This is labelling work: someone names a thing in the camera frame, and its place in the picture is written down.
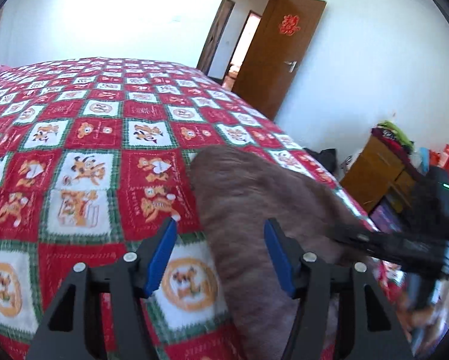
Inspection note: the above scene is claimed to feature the brown knitted sweater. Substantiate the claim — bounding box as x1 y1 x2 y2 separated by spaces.
189 145 370 359

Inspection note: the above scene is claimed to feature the green folded clothes stack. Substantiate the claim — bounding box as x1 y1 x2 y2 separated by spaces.
377 120 415 151

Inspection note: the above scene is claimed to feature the black clothes pile on floor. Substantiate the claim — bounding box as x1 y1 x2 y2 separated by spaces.
305 148 337 174

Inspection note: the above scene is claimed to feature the pink storage box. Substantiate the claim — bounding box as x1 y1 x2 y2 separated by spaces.
369 198 402 233

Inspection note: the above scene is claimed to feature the brown wooden desk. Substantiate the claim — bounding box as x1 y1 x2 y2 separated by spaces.
340 136 421 214

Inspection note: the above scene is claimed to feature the red patchwork bed quilt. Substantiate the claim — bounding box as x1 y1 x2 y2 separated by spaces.
0 56 405 360

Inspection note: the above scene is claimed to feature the brown wooden door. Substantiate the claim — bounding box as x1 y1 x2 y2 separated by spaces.
232 0 326 119

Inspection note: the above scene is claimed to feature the red paper door decoration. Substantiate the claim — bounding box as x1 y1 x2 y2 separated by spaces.
279 15 301 37

